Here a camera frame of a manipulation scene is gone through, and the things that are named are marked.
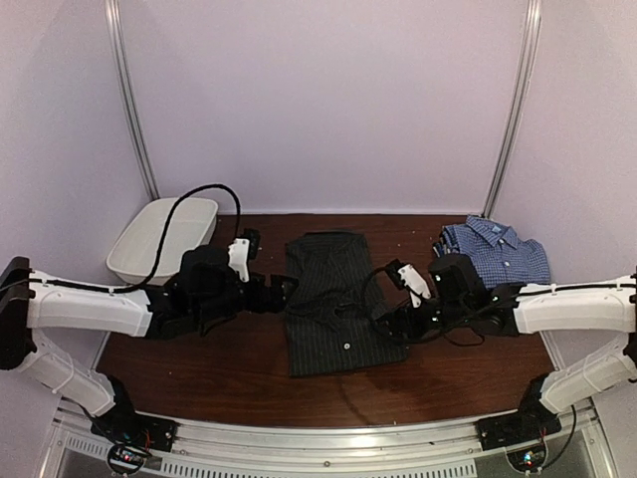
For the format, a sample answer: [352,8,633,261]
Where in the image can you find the front aluminium rail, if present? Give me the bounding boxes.
[49,392,618,478]

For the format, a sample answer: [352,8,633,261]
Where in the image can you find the aluminium frame post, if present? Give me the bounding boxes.
[104,0,160,201]
[481,0,542,218]

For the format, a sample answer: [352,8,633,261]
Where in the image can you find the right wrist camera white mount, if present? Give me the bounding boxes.
[387,260,432,309]

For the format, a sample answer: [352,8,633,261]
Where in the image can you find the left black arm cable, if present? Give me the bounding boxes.
[29,183,243,295]

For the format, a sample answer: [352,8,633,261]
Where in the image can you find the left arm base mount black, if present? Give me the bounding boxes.
[82,395,178,452]

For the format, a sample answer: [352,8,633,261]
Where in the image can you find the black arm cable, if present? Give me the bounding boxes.
[362,266,524,348]
[29,183,243,295]

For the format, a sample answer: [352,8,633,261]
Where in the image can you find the white plastic basin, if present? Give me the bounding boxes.
[106,197,218,286]

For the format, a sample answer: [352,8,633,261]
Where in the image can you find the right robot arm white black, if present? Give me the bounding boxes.
[360,253,636,440]

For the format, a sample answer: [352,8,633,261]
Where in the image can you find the blue checked shirt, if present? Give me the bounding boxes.
[433,216,551,289]

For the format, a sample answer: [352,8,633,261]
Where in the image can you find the left aluminium frame post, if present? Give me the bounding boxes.
[104,0,160,201]

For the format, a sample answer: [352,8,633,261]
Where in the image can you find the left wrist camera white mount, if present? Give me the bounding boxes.
[228,228,261,283]

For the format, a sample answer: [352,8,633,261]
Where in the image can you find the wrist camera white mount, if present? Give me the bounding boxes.
[228,228,261,283]
[387,260,432,309]

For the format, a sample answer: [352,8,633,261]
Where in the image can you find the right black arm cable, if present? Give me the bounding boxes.
[362,266,524,348]

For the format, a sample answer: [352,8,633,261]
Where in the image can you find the black pinstriped long sleeve shirt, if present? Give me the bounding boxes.
[285,231,408,378]

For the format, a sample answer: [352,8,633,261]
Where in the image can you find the right aluminium frame post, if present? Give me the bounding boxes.
[481,0,542,218]

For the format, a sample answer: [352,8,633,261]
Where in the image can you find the circuit board with leds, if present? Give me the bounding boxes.
[507,448,547,474]
[106,444,149,475]

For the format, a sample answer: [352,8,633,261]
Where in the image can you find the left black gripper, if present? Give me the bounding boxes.
[193,271,299,325]

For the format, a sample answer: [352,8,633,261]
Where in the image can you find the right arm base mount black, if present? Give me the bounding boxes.
[476,397,562,451]

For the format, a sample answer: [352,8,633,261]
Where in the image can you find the left circuit board with leds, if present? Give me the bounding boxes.
[106,444,149,475]

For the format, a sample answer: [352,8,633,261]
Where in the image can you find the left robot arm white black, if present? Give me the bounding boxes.
[1,239,299,442]

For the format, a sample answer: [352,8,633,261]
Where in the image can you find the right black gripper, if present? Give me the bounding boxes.
[372,296,471,346]

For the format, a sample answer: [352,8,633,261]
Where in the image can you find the right circuit board with leds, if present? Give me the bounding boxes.
[507,448,547,474]

